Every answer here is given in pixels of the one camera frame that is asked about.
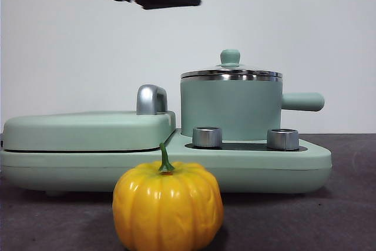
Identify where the yellow toy pumpkin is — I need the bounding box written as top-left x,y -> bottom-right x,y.
112,142 -> 224,251

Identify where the mint green griddle cover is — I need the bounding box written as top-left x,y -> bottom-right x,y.
2,111 -> 177,152

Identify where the mint green breakfast machine base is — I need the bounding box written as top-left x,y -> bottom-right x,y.
0,129 -> 333,198

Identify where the silver griddle cover handle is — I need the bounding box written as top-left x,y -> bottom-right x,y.
136,85 -> 169,116

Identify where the glass lid with green knob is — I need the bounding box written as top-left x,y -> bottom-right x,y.
180,49 -> 284,84

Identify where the mint green pot with handle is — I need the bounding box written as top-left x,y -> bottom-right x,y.
179,76 -> 326,142

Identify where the silver control knob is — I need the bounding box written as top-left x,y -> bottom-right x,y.
266,129 -> 301,150
192,126 -> 223,149

